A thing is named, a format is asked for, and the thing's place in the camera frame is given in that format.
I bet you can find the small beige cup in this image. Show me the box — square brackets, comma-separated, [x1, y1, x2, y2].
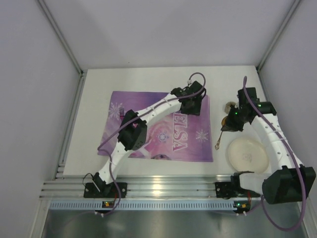
[224, 101, 236, 114]

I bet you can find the purple Elsa placemat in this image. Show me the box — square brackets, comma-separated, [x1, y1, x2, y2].
[98, 91, 213, 163]

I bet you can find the gold spoon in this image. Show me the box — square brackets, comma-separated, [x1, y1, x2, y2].
[214, 116, 227, 150]

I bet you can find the iridescent purple fork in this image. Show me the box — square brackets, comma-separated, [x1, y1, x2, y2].
[119, 107, 125, 121]

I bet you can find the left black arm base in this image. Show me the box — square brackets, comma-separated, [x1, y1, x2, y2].
[83, 173, 128, 198]

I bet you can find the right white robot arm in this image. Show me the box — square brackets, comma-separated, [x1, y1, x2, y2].
[221, 87, 316, 204]

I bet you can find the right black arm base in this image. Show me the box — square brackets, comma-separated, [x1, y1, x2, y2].
[214, 172, 260, 199]

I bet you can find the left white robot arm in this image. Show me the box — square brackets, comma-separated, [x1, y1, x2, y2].
[94, 81, 206, 186]

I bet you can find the cream white plate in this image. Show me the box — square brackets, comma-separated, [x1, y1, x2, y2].
[226, 137, 269, 174]

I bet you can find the aluminium mounting rail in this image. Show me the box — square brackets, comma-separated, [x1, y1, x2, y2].
[39, 175, 230, 200]

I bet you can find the right aluminium frame post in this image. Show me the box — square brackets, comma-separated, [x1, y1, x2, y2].
[256, 0, 303, 74]

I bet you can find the aluminium frame post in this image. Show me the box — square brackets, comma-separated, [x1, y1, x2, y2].
[256, 0, 303, 74]
[37, 0, 85, 75]

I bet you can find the left aluminium frame post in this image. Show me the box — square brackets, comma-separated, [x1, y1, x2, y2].
[37, 0, 85, 75]

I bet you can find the perforated grey cable tray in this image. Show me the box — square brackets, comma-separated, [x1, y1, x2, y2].
[49, 200, 251, 211]

